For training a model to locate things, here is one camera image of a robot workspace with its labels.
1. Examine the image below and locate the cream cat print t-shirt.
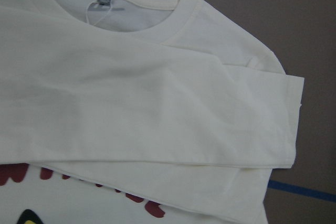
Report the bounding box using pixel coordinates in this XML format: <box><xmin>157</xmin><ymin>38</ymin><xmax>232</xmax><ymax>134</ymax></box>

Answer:
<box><xmin>1</xmin><ymin>0</ymin><xmax>304</xmax><ymax>223</ymax></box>

